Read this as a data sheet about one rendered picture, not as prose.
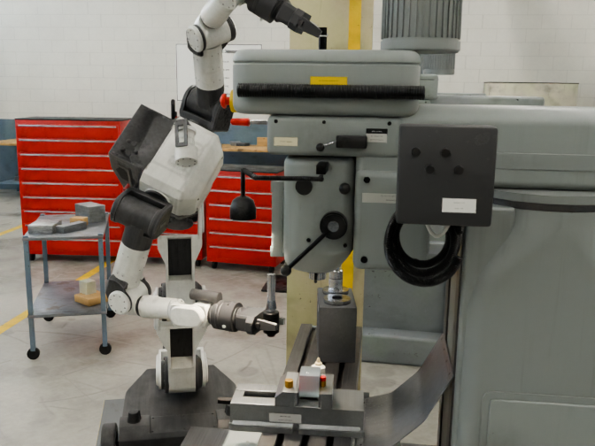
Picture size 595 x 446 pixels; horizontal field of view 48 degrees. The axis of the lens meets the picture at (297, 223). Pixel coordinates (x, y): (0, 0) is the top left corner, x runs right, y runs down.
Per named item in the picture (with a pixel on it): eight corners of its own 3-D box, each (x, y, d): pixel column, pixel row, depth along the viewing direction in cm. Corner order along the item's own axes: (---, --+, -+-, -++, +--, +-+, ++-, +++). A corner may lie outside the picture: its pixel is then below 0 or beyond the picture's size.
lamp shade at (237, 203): (227, 216, 186) (227, 194, 185) (253, 215, 188) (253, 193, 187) (232, 220, 179) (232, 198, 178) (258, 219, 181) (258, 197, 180)
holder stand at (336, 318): (318, 362, 218) (319, 303, 214) (316, 337, 239) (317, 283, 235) (355, 363, 218) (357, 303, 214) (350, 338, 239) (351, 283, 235)
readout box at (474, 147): (395, 225, 143) (399, 125, 139) (395, 217, 152) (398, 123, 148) (492, 228, 140) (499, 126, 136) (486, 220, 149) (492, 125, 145)
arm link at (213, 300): (218, 334, 198) (184, 328, 202) (235, 322, 207) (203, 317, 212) (217, 297, 195) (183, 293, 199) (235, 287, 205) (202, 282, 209)
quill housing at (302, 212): (279, 276, 177) (280, 154, 171) (289, 257, 197) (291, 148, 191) (351, 280, 175) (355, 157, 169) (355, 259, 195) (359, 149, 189)
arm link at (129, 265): (95, 302, 210) (111, 242, 201) (120, 286, 222) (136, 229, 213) (125, 319, 208) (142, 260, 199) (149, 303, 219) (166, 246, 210)
